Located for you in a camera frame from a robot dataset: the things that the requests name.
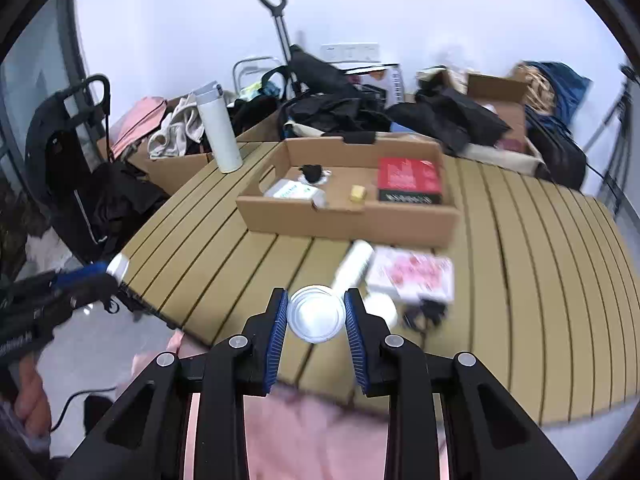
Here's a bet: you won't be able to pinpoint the cream fabric bag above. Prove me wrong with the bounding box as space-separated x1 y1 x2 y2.
462 142 547 177

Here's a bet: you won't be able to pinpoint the large open cardboard box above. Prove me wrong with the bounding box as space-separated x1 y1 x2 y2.
97 135 236 196

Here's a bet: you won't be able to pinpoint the white tube bottle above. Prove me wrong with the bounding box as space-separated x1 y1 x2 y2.
332 240 375 296

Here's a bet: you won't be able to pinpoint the black floor cable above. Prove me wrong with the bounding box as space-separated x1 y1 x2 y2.
50 385 121 431

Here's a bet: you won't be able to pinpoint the black trolley handle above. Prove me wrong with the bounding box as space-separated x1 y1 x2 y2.
256 0 306 96

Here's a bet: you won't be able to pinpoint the black floor bag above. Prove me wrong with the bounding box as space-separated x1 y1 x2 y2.
82 395 115 432

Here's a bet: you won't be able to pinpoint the black clothes pile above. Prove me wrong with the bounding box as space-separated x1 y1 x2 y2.
387 87 511 156

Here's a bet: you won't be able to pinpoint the pink jacket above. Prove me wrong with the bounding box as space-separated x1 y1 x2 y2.
132 332 451 480

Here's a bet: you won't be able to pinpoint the printed white carton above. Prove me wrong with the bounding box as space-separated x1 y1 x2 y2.
345 62 403 108

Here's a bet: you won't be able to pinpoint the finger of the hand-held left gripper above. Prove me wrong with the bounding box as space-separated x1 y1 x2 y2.
65 274 122 313
49 261 112 286

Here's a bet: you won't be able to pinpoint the black clothes heap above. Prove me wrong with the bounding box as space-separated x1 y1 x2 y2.
90 162 168 256

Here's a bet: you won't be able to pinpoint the pink patterned flat box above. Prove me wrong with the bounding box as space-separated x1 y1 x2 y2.
365 246 456 303

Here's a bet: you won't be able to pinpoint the brown cardboard box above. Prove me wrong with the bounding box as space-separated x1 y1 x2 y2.
465 72 531 153

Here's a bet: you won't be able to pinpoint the wicker basket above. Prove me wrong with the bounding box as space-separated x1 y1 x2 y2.
515 62 556 111

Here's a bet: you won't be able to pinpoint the beige crumpled clothing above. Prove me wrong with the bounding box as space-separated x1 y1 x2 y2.
147 92 208 158

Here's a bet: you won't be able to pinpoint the blue bag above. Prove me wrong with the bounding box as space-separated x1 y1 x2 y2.
530 60 591 126

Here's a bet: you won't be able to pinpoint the clear plastic wipes box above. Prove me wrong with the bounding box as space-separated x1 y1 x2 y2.
262 178 328 208

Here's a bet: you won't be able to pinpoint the white metal folding frame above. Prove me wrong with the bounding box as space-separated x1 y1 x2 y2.
232 55 286 96

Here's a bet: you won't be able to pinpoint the white plastic bag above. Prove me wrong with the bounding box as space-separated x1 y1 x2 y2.
25 232 76 272

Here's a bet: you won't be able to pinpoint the pink backpack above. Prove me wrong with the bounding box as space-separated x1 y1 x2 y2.
107 96 168 161

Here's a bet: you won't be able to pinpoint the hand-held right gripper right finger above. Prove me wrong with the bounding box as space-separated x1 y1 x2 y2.
342 287 578 480

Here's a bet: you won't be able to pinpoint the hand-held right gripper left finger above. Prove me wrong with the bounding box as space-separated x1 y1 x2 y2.
62 286 290 480

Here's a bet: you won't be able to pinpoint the white canvas bag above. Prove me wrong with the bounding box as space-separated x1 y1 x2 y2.
282 120 351 141

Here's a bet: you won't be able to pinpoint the person's left hand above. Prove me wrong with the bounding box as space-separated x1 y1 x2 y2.
12 360 53 433

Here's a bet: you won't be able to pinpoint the white rounded square device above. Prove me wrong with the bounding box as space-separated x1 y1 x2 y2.
364 292 399 328

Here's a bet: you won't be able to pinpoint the shallow cardboard tray box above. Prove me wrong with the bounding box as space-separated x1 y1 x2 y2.
235 135 461 248

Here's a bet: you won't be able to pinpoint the white thermos bottle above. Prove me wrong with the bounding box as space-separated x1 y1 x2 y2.
192 81 244 173

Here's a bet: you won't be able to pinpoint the teal cloth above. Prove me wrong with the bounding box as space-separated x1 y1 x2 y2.
240 80 281 102

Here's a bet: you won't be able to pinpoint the beige tote bag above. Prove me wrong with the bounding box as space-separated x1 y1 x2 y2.
416 65 468 96

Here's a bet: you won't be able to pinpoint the white wall sockets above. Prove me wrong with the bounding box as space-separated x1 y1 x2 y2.
320 42 381 63

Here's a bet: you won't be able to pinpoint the person's left forearm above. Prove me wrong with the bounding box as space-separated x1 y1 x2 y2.
0 400 56 480

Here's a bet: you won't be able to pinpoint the black stroller cart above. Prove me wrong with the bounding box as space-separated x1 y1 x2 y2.
25 74 113 261

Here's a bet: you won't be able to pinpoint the red cardboard box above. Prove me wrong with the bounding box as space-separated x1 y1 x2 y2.
377 156 445 206

